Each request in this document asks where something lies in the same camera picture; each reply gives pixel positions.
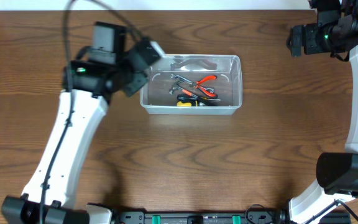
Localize silver combination wrench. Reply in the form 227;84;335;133
170;74;197;87

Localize clear plastic container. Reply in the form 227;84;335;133
140;54;242;115

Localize black orange nail puller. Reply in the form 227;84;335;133
168;78;219;107

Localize stubby yellow black screwdriver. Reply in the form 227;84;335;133
177;100;205;107

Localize slim black yellow screwdriver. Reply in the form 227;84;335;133
177;94;217;106

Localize red handled pliers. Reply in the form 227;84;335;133
193;75;218;98

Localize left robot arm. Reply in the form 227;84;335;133
1;22;164;223

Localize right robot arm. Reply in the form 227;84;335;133
275;0;358;223

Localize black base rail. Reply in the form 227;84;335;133
85;203;352;224

